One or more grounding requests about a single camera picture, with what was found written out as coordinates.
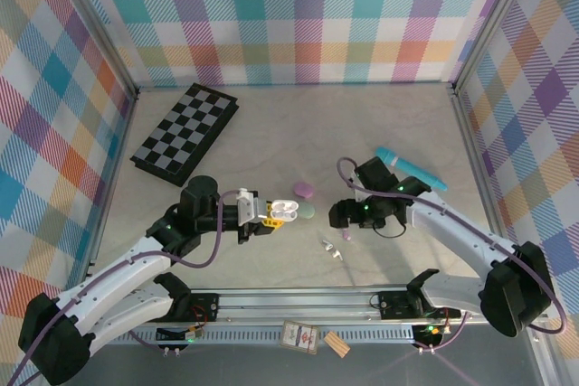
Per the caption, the striped wooden block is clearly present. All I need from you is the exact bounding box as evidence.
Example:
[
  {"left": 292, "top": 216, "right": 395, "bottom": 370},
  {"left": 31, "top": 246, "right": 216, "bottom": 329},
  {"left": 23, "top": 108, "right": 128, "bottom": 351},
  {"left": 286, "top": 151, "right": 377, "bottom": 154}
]
[{"left": 323, "top": 331, "right": 352, "bottom": 359}]

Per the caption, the black right control board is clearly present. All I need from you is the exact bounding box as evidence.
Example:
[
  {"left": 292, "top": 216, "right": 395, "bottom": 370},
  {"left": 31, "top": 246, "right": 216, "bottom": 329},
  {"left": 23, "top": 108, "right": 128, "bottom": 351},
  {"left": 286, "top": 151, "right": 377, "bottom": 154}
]
[{"left": 413, "top": 322, "right": 447, "bottom": 346}]

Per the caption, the black control board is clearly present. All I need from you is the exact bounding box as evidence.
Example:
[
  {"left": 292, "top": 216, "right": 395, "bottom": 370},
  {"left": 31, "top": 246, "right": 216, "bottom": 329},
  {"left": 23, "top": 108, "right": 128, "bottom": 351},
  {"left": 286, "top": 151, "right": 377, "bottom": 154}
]
[
  {"left": 156, "top": 325, "right": 204, "bottom": 343},
  {"left": 413, "top": 322, "right": 447, "bottom": 346}
]

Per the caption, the aluminium right side rail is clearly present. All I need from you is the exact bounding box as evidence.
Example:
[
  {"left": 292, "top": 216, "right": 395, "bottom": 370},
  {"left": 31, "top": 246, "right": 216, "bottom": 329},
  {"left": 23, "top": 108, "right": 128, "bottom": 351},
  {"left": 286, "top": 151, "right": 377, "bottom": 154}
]
[{"left": 450, "top": 82, "right": 517, "bottom": 247}]

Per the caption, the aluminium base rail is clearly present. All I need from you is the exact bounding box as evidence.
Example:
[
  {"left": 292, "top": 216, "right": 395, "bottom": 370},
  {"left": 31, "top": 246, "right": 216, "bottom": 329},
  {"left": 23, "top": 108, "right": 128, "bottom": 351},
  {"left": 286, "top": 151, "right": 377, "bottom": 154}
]
[{"left": 90, "top": 286, "right": 551, "bottom": 328}]

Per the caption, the aluminium left side rail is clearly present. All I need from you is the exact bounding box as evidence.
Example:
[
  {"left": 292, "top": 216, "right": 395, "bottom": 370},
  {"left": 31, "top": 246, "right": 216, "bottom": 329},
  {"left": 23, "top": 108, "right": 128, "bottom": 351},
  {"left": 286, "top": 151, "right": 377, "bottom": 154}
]
[{"left": 81, "top": 89, "right": 139, "bottom": 274}]

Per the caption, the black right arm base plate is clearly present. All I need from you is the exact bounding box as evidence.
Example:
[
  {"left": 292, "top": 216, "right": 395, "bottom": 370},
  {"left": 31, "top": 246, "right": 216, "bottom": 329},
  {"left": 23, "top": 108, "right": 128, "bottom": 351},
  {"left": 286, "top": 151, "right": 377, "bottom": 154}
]
[{"left": 377, "top": 290, "right": 462, "bottom": 320}]

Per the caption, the aluminium frame post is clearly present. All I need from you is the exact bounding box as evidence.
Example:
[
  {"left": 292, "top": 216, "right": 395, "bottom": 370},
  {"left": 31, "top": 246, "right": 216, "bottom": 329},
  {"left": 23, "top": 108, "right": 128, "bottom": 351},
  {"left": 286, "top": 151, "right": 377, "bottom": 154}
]
[
  {"left": 44, "top": 0, "right": 139, "bottom": 98},
  {"left": 451, "top": 0, "right": 542, "bottom": 91}
]

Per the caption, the playing card box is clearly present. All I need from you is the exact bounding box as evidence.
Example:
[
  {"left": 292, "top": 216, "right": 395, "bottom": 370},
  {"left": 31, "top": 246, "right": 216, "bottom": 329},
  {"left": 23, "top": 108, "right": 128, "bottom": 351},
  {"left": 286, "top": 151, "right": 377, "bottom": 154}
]
[{"left": 280, "top": 320, "right": 321, "bottom": 355}]

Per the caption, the aluminium left frame post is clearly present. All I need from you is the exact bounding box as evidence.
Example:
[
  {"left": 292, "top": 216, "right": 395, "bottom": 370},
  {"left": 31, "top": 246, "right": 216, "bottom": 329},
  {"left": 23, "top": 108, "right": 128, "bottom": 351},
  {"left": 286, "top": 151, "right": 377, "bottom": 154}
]
[{"left": 44, "top": 0, "right": 139, "bottom": 98}]

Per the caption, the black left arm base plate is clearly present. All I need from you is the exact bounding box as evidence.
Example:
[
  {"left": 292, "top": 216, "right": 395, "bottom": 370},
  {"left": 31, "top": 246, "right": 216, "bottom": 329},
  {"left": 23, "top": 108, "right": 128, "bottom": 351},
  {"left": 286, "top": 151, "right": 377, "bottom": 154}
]
[{"left": 178, "top": 293, "right": 221, "bottom": 322}]

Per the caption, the black left control board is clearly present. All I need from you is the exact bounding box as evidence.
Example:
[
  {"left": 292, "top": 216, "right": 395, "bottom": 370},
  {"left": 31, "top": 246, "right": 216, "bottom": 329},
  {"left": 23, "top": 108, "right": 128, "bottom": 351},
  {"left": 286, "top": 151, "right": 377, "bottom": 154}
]
[{"left": 156, "top": 325, "right": 204, "bottom": 343}]

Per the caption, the aluminium right frame post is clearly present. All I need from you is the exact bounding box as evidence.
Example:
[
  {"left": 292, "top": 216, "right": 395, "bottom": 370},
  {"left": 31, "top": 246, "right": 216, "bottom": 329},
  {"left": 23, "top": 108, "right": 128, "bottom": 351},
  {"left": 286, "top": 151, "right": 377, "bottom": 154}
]
[{"left": 451, "top": 0, "right": 542, "bottom": 91}]

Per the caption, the teal cylindrical tube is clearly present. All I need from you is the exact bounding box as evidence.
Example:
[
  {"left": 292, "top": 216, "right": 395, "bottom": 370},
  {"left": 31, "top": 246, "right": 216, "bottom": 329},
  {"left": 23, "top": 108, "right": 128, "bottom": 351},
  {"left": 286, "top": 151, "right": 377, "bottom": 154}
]
[{"left": 375, "top": 146, "right": 449, "bottom": 193}]

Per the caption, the white earbud charging case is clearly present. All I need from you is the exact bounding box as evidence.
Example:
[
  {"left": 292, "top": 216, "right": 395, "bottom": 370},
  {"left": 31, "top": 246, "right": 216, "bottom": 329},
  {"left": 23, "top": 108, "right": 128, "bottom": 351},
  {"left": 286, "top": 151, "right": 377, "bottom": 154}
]
[{"left": 270, "top": 198, "right": 302, "bottom": 223}]

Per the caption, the black and grey chessboard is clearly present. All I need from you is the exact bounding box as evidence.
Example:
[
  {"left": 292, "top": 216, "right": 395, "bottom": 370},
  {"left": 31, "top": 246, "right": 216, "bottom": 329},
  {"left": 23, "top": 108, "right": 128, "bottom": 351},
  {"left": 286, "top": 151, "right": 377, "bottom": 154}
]
[{"left": 129, "top": 82, "right": 240, "bottom": 187}]

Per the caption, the grey slotted cable duct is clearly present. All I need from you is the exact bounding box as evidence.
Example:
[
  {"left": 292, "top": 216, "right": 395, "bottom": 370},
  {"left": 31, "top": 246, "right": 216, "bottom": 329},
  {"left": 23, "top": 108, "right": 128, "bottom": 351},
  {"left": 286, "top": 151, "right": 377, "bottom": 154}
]
[{"left": 108, "top": 325, "right": 417, "bottom": 345}]

